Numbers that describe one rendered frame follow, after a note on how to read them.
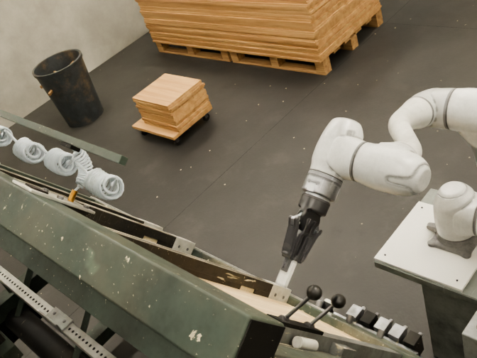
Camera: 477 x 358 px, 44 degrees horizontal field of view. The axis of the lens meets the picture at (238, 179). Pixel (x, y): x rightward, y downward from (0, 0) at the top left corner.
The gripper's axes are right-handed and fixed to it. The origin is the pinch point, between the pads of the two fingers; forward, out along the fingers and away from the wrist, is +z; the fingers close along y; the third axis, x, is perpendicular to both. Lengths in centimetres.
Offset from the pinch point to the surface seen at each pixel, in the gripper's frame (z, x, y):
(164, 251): 9.4, -41.7, 1.4
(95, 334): 84, -182, -108
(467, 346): 1, 22, -79
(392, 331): 7, -7, -88
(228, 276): 11, -42, -30
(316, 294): 1.6, 11.1, 1.0
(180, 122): -69, -301, -204
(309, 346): 14.0, 10.5, -5.6
